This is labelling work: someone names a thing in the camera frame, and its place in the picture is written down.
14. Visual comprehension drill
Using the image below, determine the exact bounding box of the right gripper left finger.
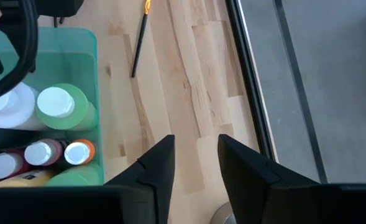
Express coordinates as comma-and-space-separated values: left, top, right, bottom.
0, 134, 176, 224

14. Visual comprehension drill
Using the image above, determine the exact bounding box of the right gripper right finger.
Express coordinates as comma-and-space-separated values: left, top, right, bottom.
217, 133, 366, 224

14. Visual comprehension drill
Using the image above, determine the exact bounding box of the large white paint bottle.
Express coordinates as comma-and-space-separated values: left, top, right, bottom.
0, 81, 48, 131

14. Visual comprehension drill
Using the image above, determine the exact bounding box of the small orange paint bottle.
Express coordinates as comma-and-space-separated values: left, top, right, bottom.
63, 138, 96, 166

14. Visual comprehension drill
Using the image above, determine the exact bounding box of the large spring green paint bottle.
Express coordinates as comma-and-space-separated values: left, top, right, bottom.
35, 83, 99, 132

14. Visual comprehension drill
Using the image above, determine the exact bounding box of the small pink paint bottle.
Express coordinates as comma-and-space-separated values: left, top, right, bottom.
23, 138, 64, 167

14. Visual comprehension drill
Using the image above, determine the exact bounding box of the small magenta paint bottle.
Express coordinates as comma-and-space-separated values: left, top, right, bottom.
0, 151, 27, 181

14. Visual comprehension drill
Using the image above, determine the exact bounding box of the large yellow paint bottle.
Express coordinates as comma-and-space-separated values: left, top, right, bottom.
0, 169, 58, 191

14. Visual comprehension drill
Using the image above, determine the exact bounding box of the thin black paint brush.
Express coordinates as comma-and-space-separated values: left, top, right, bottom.
130, 0, 153, 78

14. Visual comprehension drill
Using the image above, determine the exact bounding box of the teal translucent plastic bin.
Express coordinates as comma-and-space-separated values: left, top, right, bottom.
0, 26, 105, 187

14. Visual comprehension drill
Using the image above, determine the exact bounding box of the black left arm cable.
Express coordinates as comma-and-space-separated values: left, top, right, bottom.
0, 0, 40, 104

